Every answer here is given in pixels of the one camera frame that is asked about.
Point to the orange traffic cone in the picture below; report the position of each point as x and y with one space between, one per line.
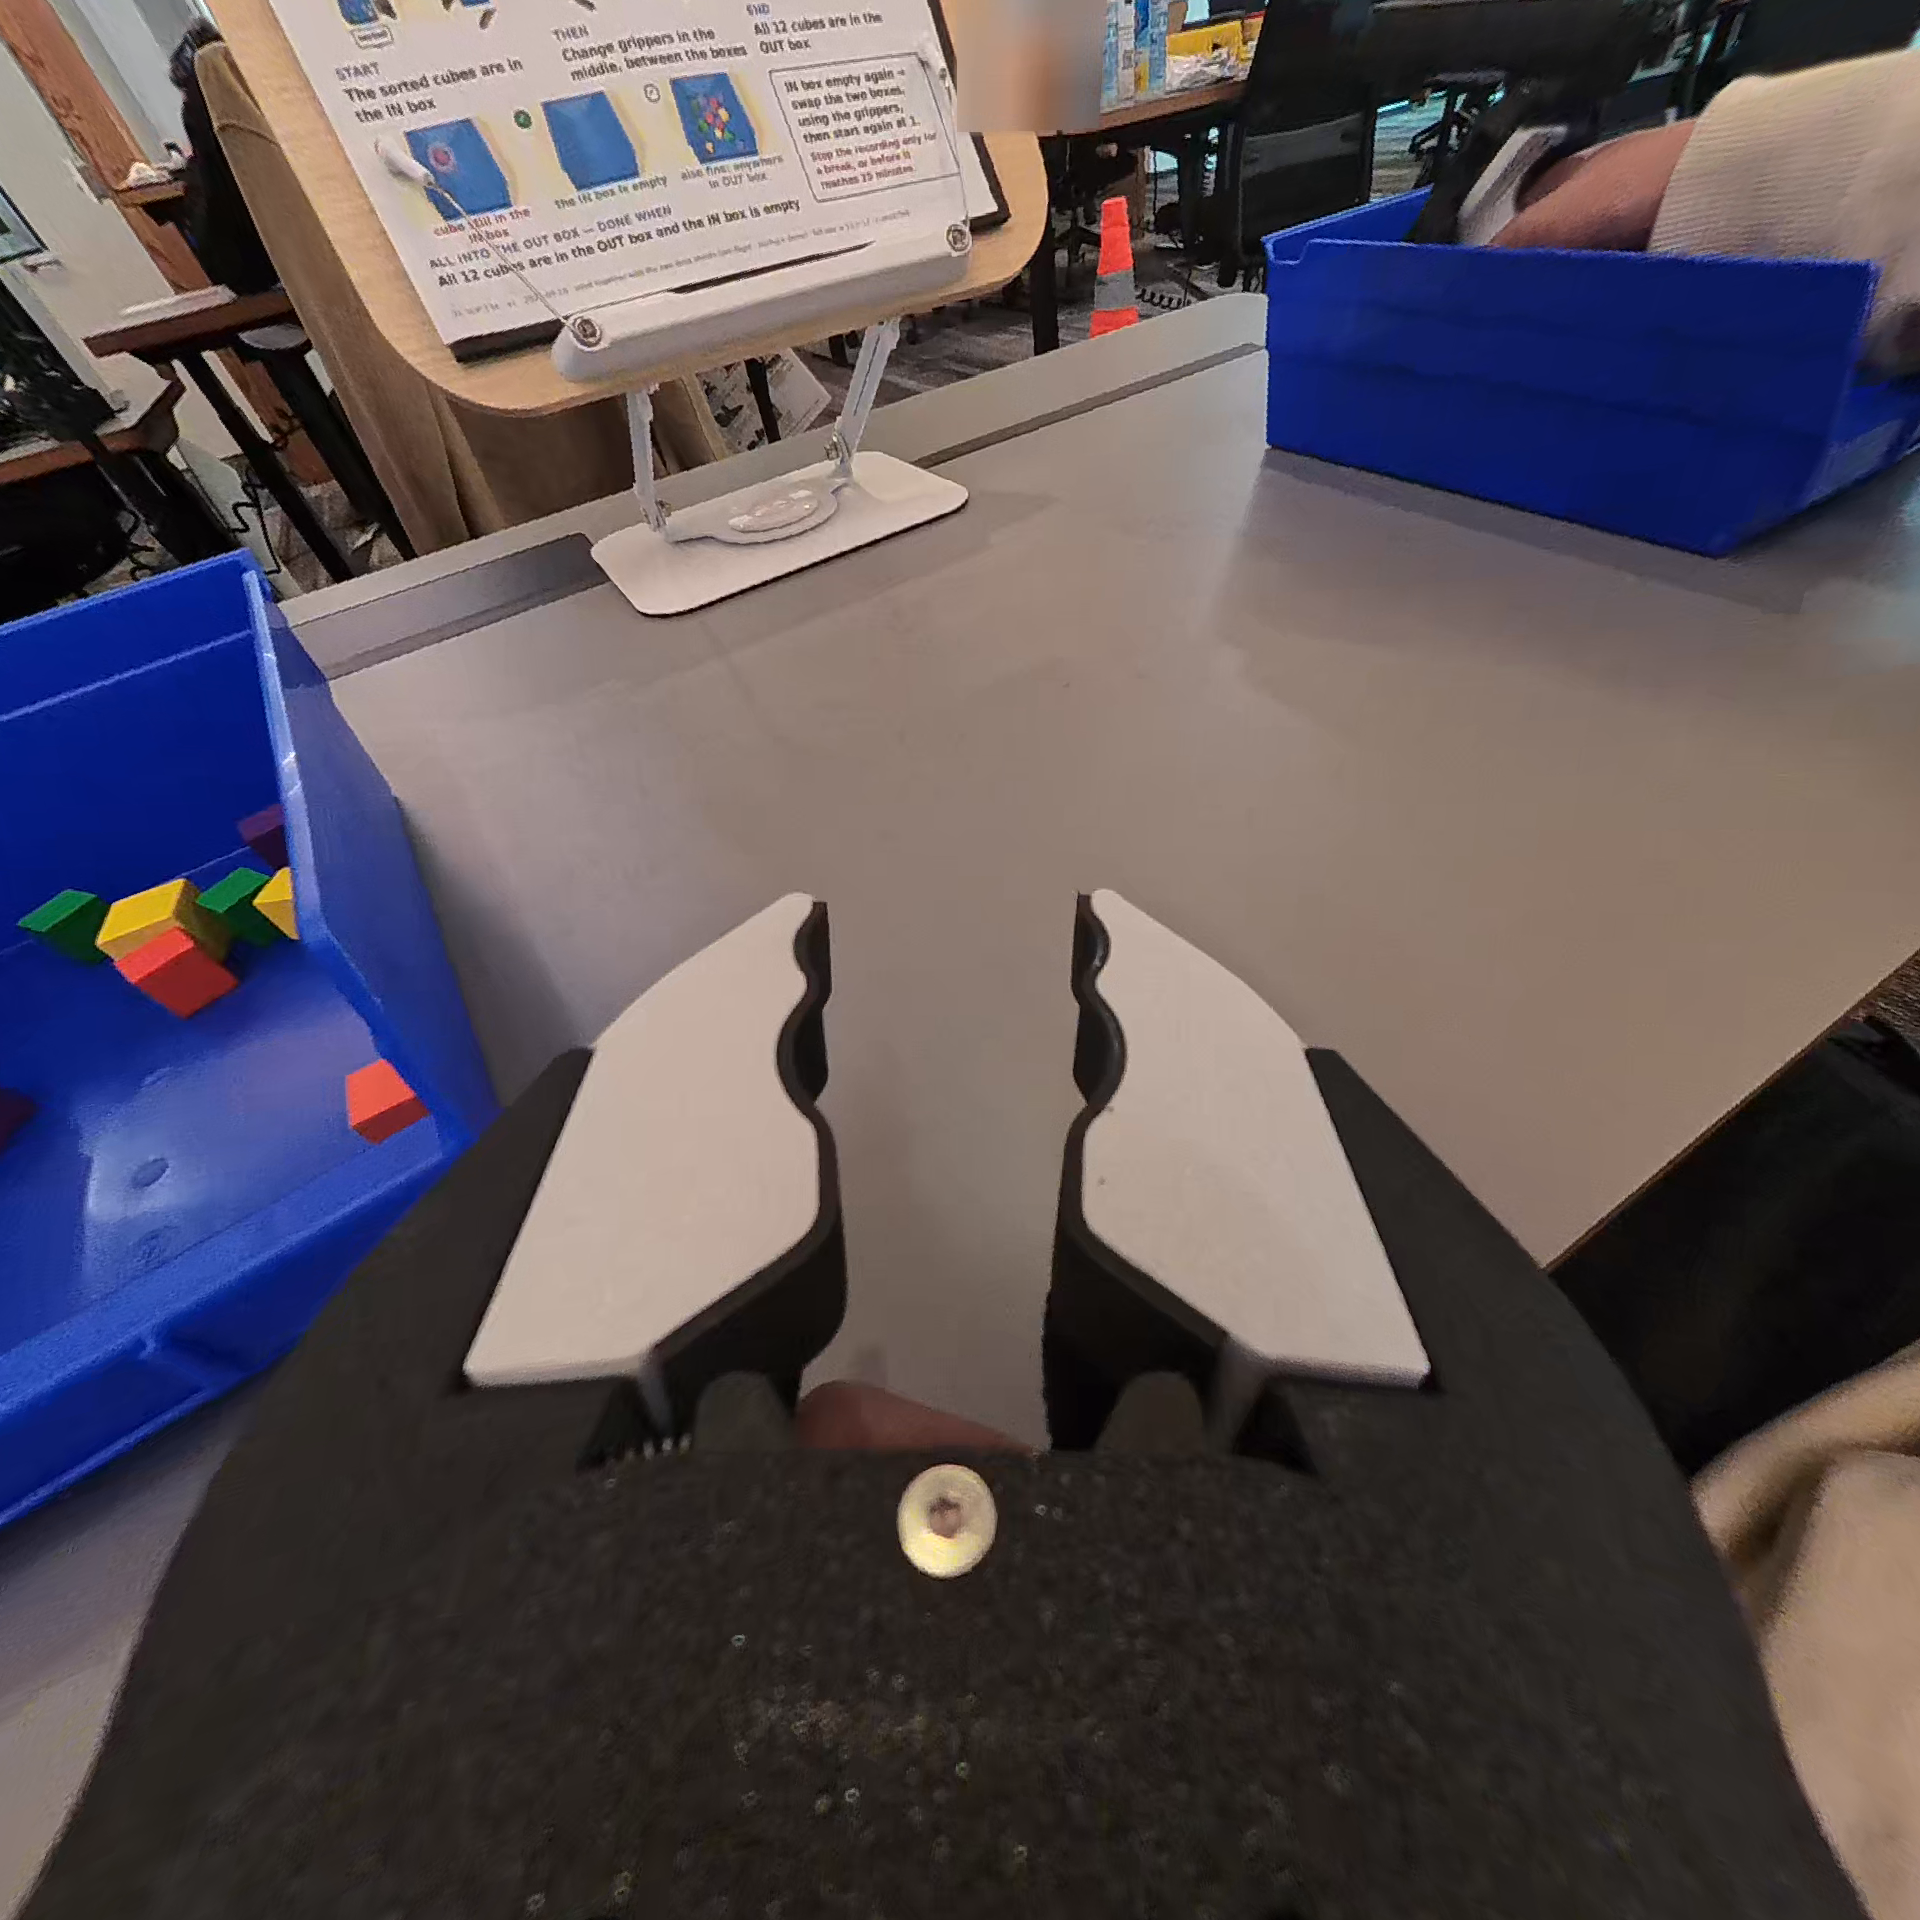
1115 284

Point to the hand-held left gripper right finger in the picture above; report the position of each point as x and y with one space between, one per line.
1244 1185

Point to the person's right forearm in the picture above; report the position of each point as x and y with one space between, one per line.
1800 166

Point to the tan fabric cover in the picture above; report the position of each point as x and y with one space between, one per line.
421 464

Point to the purple wooden cube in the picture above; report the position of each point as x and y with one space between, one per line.
12 1124
264 838

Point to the yellow wooden cube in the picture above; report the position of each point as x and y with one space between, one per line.
279 903
149 913

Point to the wooden desk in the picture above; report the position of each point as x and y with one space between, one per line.
195 322

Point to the blue plastic bin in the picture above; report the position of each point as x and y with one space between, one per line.
224 1200
1501 406

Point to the printed instruction sheet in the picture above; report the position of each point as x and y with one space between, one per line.
629 136

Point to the black office chair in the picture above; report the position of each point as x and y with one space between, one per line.
1305 136

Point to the stack of blue white cartons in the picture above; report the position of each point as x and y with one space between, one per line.
1142 54

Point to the person's right hand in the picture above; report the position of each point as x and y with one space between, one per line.
1590 201

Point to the red wooden cube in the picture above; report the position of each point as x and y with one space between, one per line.
177 975
387 1102

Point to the small green wooden cube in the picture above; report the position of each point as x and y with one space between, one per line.
63 922
235 896

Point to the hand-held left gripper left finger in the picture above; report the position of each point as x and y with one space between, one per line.
661 1185

